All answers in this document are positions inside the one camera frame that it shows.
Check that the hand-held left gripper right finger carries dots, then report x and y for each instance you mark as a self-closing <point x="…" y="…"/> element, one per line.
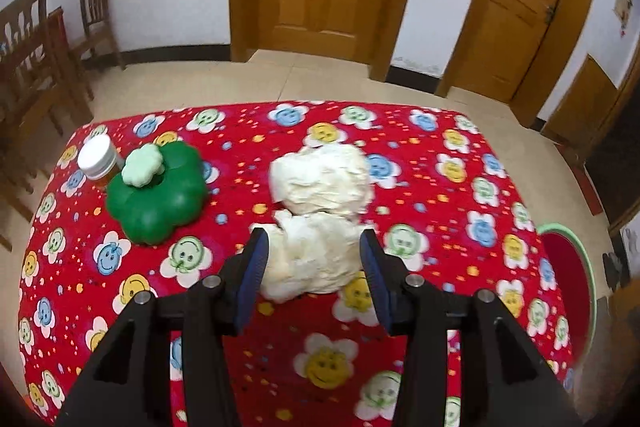
<point x="377" y="282"/>

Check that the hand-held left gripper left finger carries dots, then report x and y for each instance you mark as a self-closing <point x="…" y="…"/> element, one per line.
<point x="250" y="277"/>

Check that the white paper ball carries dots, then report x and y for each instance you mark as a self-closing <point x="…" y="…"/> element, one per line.
<point x="320" y="177"/>
<point x="310" y="257"/>

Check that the red bucket with green rim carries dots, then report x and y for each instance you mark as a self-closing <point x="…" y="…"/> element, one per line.
<point x="565" y="272"/>

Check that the green flower-shaped container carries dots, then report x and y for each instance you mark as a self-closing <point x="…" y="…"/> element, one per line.
<point x="165" y="207"/>

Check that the red printed flower blanket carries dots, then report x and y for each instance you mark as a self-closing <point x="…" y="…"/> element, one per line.
<point x="240" y="157"/>

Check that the light green flower-shaped lid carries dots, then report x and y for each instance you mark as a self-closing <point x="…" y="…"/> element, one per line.
<point x="142" y="167"/>

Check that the jar with white lid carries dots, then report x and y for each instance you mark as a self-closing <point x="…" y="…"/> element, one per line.
<point x="95" y="154"/>

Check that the red door mat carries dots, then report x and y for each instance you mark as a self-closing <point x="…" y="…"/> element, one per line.
<point x="592" y="192"/>

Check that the dark object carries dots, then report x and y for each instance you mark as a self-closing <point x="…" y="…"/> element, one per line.
<point x="614" y="272"/>

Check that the printed magazine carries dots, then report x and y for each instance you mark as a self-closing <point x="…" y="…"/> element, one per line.
<point x="631" y="252"/>

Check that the low wooden door panel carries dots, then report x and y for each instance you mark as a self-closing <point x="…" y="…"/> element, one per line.
<point x="585" y="107"/>

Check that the brown wooden chair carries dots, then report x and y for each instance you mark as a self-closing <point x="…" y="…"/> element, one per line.
<point x="30" y="57"/>
<point x="100" y="17"/>

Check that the wall poster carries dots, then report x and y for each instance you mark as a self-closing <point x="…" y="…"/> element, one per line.
<point x="624" y="7"/>

